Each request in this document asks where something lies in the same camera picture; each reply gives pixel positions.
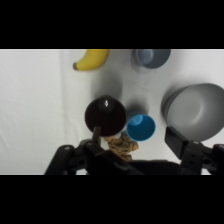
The tiger plush toy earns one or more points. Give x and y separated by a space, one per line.
122 146

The grey metal bowl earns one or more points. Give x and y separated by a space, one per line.
198 112

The yellow banana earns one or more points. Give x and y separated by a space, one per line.
92 60

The brown plastic cup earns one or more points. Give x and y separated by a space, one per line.
104 115

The blue plastic cup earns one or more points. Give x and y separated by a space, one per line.
141 128

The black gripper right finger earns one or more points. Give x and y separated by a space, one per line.
177 142

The small grey-blue cup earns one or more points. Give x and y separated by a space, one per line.
152 57

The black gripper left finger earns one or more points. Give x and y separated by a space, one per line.
74 159

